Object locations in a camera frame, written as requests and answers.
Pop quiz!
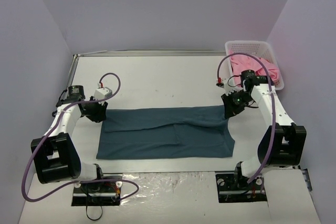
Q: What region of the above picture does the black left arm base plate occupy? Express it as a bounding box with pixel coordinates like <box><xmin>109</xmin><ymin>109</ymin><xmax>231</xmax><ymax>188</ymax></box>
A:
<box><xmin>71</xmin><ymin>175</ymin><xmax>122</xmax><ymax>207</ymax></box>

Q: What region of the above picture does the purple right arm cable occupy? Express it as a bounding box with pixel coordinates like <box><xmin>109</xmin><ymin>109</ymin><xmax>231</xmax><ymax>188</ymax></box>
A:
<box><xmin>217</xmin><ymin>54</ymin><xmax>276</xmax><ymax>184</ymax></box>

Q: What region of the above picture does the thin black cable loop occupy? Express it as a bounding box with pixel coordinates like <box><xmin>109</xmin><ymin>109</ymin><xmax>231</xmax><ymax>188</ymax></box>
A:
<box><xmin>85</xmin><ymin>192</ymin><xmax>103</xmax><ymax>221</ymax></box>

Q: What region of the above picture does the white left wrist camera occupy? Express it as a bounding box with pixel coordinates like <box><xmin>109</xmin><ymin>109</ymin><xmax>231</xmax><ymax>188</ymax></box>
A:
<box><xmin>93</xmin><ymin>82</ymin><xmax>113</xmax><ymax>100</ymax></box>

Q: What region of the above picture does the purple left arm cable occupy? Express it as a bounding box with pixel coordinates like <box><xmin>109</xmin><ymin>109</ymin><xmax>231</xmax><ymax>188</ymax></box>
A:
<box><xmin>20</xmin><ymin>73</ymin><xmax>140</xmax><ymax>203</ymax></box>

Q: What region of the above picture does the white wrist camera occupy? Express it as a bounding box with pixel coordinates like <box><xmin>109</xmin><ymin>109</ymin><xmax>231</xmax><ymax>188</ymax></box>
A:
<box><xmin>93</xmin><ymin>82</ymin><xmax>113</xmax><ymax>100</ymax></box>
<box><xmin>216</xmin><ymin>77</ymin><xmax>233</xmax><ymax>89</ymax></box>

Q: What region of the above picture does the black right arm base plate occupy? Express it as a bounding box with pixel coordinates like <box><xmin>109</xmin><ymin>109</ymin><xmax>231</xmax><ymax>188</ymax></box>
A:
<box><xmin>215</xmin><ymin>172</ymin><xmax>267</xmax><ymax>204</ymax></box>

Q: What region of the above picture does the white plastic basket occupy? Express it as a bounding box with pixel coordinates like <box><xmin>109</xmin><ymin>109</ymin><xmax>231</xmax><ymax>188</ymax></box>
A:
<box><xmin>225</xmin><ymin>40</ymin><xmax>284</xmax><ymax>90</ymax></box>

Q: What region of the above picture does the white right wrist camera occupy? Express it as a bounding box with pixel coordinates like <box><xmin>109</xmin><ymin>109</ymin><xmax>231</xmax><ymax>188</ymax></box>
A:
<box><xmin>216</xmin><ymin>77</ymin><xmax>233</xmax><ymax>89</ymax></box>

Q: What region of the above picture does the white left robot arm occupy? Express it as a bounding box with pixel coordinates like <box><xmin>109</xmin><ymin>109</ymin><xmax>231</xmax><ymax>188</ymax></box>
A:
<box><xmin>34</xmin><ymin>86</ymin><xmax>112</xmax><ymax>191</ymax></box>

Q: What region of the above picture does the teal blue t-shirt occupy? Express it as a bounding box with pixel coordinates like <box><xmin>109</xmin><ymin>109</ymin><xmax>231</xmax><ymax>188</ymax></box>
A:
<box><xmin>96</xmin><ymin>105</ymin><xmax>235</xmax><ymax>160</ymax></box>

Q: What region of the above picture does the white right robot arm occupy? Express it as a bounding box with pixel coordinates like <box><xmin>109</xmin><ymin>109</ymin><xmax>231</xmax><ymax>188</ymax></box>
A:
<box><xmin>222</xmin><ymin>70</ymin><xmax>307</xmax><ymax>189</ymax></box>

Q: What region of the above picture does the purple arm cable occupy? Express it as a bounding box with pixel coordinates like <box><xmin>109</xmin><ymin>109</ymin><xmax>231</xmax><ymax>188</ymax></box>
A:
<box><xmin>217</xmin><ymin>54</ymin><xmax>276</xmax><ymax>184</ymax></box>
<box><xmin>20</xmin><ymin>73</ymin><xmax>140</xmax><ymax>203</ymax></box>

